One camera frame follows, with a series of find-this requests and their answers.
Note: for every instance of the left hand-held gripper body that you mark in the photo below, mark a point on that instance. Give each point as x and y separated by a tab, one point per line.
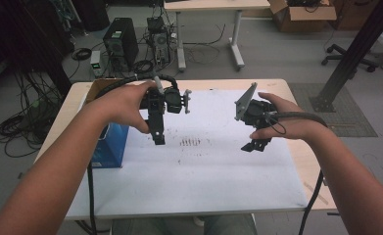
171	99

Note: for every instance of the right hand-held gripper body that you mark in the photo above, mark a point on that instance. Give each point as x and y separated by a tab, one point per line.
256	112

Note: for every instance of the blue cardboard box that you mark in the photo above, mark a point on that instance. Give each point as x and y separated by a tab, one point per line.
112	147

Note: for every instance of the person's right hand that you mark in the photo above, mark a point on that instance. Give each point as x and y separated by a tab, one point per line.
293	125

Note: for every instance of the person's left hand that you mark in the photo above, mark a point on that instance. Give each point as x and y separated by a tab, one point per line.
120	104

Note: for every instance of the white table mat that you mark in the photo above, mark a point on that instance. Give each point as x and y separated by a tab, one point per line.
205	176

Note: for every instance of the open computer case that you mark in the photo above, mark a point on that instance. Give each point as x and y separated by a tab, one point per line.
159	40

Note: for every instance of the black computer tower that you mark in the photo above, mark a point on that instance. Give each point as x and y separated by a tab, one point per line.
122	40

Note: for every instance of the grey floor mat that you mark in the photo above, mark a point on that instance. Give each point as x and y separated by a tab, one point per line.
342	120

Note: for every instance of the small grey power unit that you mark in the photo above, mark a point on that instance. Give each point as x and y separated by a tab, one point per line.
95	62

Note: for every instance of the person's grey pants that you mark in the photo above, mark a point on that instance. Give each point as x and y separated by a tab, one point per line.
179	225

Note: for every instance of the white desk with metal legs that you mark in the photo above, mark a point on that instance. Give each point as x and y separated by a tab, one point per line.
212	5

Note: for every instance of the black office chair base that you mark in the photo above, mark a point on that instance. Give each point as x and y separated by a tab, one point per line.
345	57

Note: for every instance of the open brown cardboard box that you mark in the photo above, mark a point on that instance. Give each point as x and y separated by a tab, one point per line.
305	14

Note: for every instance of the black metal beam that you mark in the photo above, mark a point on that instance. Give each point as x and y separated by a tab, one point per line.
352	55

